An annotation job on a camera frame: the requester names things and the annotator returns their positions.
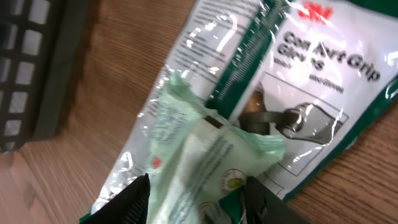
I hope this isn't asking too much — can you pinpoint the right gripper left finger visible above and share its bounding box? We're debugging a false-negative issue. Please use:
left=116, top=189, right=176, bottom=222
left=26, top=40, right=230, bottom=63
left=80, top=174, right=150, bottom=224

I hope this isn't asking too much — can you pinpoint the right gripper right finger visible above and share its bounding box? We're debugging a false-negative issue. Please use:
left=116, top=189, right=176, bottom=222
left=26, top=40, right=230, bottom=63
left=244, top=176, right=309, bottom=224

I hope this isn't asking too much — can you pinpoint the mint green wipes packet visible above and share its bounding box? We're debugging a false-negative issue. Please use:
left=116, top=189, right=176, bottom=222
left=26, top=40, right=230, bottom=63
left=147, top=72, right=285, bottom=223

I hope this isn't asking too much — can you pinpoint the grey plastic mesh basket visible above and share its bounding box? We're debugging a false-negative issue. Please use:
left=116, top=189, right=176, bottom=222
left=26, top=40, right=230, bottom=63
left=1, top=0, right=91, bottom=153

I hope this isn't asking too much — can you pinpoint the green white gloves packet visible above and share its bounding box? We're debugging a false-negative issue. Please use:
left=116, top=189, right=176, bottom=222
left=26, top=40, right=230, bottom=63
left=88, top=0, right=397, bottom=215

